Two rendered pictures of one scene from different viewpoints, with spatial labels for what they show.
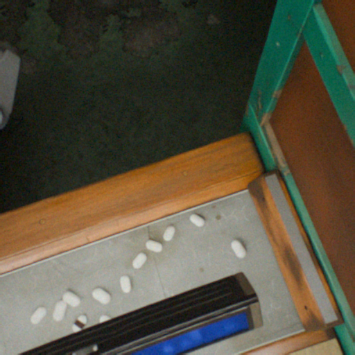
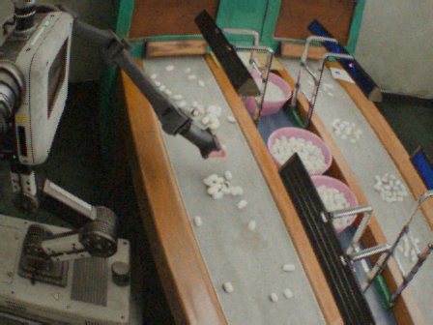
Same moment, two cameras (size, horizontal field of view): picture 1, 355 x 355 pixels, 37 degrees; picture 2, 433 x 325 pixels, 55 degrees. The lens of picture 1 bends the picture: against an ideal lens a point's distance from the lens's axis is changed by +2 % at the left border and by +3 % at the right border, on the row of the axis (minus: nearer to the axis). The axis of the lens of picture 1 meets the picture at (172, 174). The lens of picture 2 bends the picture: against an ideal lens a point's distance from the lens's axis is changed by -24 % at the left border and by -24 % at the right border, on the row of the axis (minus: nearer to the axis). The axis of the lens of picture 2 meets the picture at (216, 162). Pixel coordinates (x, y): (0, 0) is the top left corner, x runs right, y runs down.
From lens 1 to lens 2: 191 cm
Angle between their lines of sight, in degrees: 54
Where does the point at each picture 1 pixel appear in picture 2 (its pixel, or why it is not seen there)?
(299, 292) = (193, 46)
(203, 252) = (168, 77)
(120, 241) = not seen: hidden behind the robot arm
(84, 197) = (132, 102)
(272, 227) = (166, 48)
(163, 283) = (180, 89)
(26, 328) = not seen: hidden behind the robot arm
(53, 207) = (134, 111)
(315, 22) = not seen: outside the picture
